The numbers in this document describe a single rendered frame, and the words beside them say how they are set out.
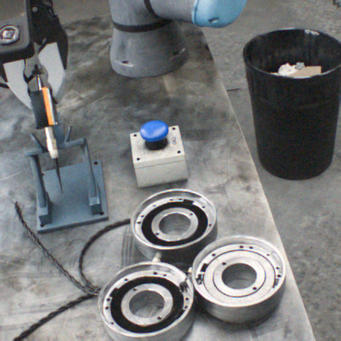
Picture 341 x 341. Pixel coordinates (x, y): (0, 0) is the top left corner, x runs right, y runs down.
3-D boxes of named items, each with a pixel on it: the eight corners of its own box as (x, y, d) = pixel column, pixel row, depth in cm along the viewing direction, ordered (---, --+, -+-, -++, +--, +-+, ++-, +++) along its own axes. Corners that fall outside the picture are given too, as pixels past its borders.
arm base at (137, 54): (109, 47, 119) (101, 3, 113) (183, 34, 119) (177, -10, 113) (113, 84, 107) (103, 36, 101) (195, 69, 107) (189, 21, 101)
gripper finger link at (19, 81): (36, 90, 79) (27, 29, 74) (35, 113, 75) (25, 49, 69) (14, 93, 79) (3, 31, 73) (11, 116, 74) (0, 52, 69)
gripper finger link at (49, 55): (77, 78, 79) (55, 20, 74) (78, 101, 75) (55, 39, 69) (55, 86, 79) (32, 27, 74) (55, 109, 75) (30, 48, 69)
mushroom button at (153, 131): (173, 160, 84) (169, 132, 80) (145, 166, 83) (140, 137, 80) (170, 144, 87) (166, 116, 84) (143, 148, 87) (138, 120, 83)
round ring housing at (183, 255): (157, 204, 81) (154, 181, 78) (231, 221, 77) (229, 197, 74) (121, 259, 74) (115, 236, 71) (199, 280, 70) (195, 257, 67)
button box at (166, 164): (189, 180, 84) (185, 151, 81) (138, 188, 84) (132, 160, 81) (181, 145, 90) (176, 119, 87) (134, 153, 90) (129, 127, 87)
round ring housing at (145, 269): (211, 297, 67) (209, 275, 65) (171, 370, 60) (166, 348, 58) (132, 274, 72) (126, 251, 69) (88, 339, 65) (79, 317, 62)
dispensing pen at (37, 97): (49, 195, 73) (23, 65, 72) (53, 192, 77) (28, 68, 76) (65, 192, 73) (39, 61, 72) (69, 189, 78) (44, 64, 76)
